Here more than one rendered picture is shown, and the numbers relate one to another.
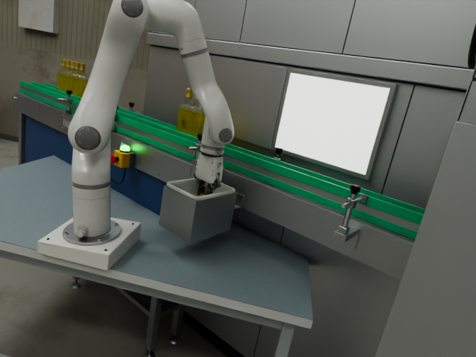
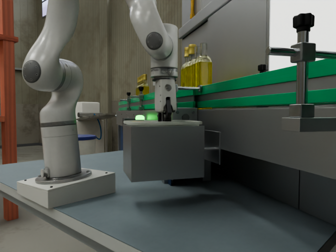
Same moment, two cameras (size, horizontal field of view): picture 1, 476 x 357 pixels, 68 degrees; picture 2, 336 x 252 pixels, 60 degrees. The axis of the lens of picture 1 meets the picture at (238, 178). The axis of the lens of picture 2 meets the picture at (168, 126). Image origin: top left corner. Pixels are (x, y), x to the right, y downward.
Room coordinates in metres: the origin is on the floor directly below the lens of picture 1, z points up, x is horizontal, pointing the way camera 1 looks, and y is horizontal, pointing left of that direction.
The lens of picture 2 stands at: (0.54, -0.45, 1.04)
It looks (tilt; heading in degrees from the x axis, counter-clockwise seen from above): 3 degrees down; 37
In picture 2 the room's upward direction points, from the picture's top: straight up
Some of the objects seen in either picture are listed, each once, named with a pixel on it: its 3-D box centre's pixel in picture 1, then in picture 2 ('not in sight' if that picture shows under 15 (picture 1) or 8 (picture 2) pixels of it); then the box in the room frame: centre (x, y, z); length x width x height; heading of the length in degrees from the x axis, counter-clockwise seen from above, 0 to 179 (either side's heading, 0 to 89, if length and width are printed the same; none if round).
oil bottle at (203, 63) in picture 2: not in sight; (203, 82); (1.56, 0.15, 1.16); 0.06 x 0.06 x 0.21; 53
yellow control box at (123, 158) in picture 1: (123, 159); not in sight; (1.61, 0.55, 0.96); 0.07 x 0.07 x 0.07; 54
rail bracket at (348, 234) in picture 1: (348, 219); (315, 92); (1.03, -0.36, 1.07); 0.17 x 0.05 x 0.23; 144
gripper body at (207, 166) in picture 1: (209, 166); (164, 94); (1.26, 0.11, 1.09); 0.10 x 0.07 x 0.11; 52
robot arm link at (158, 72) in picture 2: (212, 149); (164, 74); (1.25, 0.11, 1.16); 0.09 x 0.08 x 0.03; 52
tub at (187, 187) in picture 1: (200, 196); (161, 134); (1.26, 0.13, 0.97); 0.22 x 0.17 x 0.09; 144
